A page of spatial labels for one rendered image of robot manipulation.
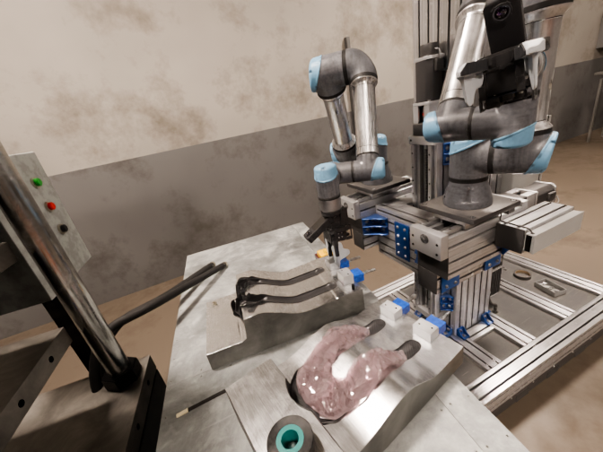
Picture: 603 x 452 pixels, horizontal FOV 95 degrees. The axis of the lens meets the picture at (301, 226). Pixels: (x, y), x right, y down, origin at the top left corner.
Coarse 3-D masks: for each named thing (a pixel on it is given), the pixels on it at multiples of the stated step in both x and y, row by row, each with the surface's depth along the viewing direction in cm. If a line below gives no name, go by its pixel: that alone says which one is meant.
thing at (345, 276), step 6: (342, 270) 93; (348, 270) 92; (354, 270) 94; (360, 270) 94; (366, 270) 94; (372, 270) 95; (342, 276) 90; (348, 276) 90; (354, 276) 91; (360, 276) 92; (342, 282) 92; (348, 282) 91
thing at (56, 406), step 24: (144, 360) 91; (72, 384) 87; (144, 384) 83; (48, 408) 80; (72, 408) 79; (96, 408) 77; (120, 408) 76; (144, 408) 79; (24, 432) 74; (48, 432) 73; (72, 432) 72; (96, 432) 71; (120, 432) 69
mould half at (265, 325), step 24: (312, 264) 106; (264, 288) 92; (288, 288) 96; (312, 288) 93; (336, 288) 90; (360, 288) 88; (216, 312) 95; (264, 312) 79; (288, 312) 82; (312, 312) 84; (336, 312) 87; (360, 312) 90; (216, 336) 84; (240, 336) 82; (264, 336) 82; (288, 336) 85; (216, 360) 79
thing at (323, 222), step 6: (324, 216) 96; (318, 222) 96; (324, 222) 94; (330, 222) 94; (312, 228) 96; (318, 228) 94; (324, 228) 94; (306, 234) 96; (312, 234) 94; (318, 234) 95; (312, 240) 95
